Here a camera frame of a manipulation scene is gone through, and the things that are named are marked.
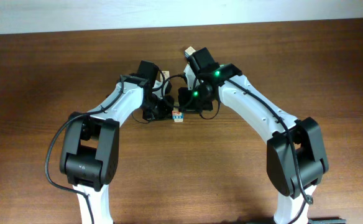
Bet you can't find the wooden block blue side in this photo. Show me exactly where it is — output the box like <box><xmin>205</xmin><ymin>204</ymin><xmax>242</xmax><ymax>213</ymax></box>
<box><xmin>172</xmin><ymin>113</ymin><xmax>184</xmax><ymax>123</ymax></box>
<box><xmin>184</xmin><ymin>46</ymin><xmax>196</xmax><ymax>58</ymax></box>

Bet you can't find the wooden block red U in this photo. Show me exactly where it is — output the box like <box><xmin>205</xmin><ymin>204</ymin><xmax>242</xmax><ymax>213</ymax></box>
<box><xmin>172</xmin><ymin>110</ymin><xmax>183</xmax><ymax>116</ymax></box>

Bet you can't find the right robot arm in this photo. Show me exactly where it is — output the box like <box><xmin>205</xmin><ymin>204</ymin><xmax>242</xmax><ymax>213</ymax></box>
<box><xmin>180</xmin><ymin>47</ymin><xmax>329</xmax><ymax>223</ymax></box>

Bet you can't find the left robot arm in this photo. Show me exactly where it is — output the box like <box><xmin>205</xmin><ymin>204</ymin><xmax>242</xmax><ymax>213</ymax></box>
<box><xmin>59</xmin><ymin>60</ymin><xmax>173</xmax><ymax>223</ymax></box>

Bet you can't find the lone wooden block red drawing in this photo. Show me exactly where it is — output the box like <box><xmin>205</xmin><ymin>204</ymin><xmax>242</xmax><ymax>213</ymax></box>
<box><xmin>160</xmin><ymin>70</ymin><xmax>170</xmax><ymax>81</ymax></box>

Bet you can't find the wooden block blue side top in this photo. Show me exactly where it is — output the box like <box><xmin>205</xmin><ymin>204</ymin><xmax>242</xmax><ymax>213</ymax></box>
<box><xmin>184</xmin><ymin>46</ymin><xmax>196</xmax><ymax>58</ymax></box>

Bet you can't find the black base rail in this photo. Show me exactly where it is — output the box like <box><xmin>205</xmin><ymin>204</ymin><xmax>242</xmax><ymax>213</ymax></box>
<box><xmin>308</xmin><ymin>218</ymin><xmax>347</xmax><ymax>224</ymax></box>

